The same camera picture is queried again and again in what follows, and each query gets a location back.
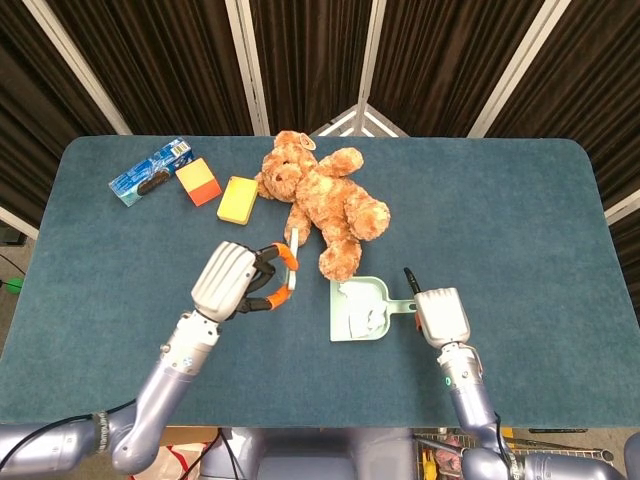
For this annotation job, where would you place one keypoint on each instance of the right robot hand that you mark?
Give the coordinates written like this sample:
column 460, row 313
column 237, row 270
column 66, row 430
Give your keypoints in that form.
column 442, row 315

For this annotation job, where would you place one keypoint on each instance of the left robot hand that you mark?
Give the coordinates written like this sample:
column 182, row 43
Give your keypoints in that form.
column 222, row 280

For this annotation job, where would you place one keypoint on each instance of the mint green hand broom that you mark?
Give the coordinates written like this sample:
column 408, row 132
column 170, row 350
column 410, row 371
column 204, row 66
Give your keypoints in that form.
column 294, row 240

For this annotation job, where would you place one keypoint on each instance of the long white paper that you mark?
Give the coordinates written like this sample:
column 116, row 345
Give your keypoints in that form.
column 357, row 300

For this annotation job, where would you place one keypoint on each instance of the mint green dustpan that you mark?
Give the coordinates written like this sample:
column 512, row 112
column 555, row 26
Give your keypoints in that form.
column 337, row 325

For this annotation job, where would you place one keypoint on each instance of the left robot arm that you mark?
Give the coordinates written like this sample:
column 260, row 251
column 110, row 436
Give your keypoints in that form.
column 165, row 385

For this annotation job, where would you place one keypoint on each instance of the yellow sponge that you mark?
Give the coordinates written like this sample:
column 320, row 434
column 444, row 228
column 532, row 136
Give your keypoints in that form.
column 237, row 200

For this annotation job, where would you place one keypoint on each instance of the orange yellow foam cube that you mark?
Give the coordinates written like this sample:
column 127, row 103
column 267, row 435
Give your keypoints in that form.
column 199, row 182

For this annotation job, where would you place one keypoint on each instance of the blue felt table cover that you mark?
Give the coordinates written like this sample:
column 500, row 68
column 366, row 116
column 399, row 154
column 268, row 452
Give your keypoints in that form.
column 500, row 225

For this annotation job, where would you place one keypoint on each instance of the blue cookie box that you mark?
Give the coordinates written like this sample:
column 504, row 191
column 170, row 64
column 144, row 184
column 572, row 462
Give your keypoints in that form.
column 145, row 172

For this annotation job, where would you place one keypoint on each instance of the brown teddy bear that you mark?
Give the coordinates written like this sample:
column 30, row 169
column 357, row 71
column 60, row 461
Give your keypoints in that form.
column 325, row 195

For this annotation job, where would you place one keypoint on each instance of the cardboard box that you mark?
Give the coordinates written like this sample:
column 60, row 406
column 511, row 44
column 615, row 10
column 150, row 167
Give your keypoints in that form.
column 192, row 435

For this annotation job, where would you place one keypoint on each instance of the red white plastic bag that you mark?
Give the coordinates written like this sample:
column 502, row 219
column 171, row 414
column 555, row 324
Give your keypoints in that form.
column 182, row 462

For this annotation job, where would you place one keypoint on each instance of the grey robot torso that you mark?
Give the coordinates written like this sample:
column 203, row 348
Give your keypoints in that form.
column 310, row 455

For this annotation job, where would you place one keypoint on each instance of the brown curtain screen panel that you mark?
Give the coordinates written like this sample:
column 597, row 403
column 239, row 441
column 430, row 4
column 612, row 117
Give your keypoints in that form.
column 165, row 65
column 310, row 55
column 30, row 125
column 600, row 100
column 440, row 65

